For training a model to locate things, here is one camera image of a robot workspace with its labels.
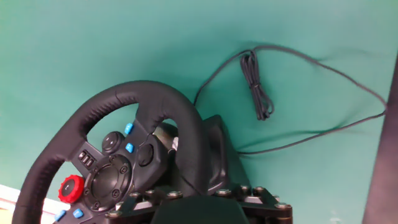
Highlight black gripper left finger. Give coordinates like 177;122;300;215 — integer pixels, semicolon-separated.
104;185;185;224

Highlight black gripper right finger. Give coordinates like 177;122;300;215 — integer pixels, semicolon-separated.
213;182;294;224

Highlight black racing steering wheel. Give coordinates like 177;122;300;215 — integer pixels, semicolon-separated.
11;80;212;224

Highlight green table mat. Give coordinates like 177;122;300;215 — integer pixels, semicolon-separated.
0;0;398;224

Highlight thin black wheel cable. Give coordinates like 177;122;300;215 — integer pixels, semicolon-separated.
193;45;389;156

